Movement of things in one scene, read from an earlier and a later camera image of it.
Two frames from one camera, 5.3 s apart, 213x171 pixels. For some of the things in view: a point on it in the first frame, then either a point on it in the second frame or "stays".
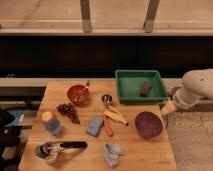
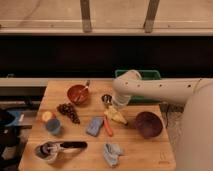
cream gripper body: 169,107 -> 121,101
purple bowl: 149,125 stays
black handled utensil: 54,147 stays
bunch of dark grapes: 68,109 stays
